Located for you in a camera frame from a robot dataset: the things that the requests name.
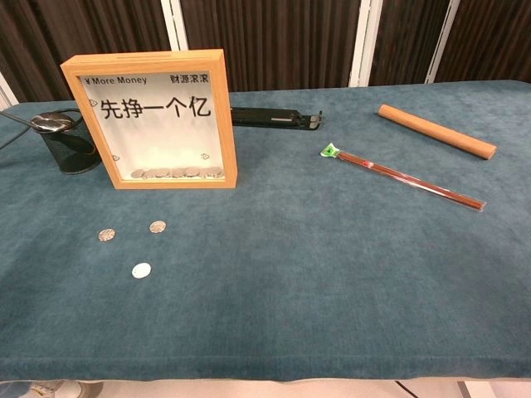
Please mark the silver coin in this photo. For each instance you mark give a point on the silver coin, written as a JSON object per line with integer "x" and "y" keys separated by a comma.
{"x": 106, "y": 235}
{"x": 141, "y": 270}
{"x": 157, "y": 226}

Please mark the blue table cloth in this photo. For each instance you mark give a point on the blue table cloth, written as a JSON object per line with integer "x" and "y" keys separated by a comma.
{"x": 290, "y": 269}

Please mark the black folding stand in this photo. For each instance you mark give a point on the black folding stand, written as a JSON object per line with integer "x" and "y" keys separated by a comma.
{"x": 265, "y": 118}

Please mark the packaged red chopsticks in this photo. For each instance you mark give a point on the packaged red chopsticks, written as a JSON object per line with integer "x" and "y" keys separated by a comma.
{"x": 398, "y": 176}

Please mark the wooden rolling pin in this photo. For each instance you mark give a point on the wooden rolling pin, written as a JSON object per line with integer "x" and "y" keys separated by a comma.
{"x": 435, "y": 130}

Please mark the black mesh pen cup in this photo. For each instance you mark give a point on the black mesh pen cup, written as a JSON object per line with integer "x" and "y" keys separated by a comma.
{"x": 70, "y": 157}

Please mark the metal spoon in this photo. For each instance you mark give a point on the metal spoon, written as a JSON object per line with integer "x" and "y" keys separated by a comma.
{"x": 52, "y": 121}

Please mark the wooden coin box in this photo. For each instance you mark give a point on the wooden coin box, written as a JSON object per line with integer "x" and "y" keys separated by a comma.
{"x": 230, "y": 124}

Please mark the white partition frame post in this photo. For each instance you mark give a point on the white partition frame post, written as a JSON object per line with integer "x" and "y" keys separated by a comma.
{"x": 365, "y": 41}
{"x": 6, "y": 93}
{"x": 441, "y": 41}
{"x": 176, "y": 25}

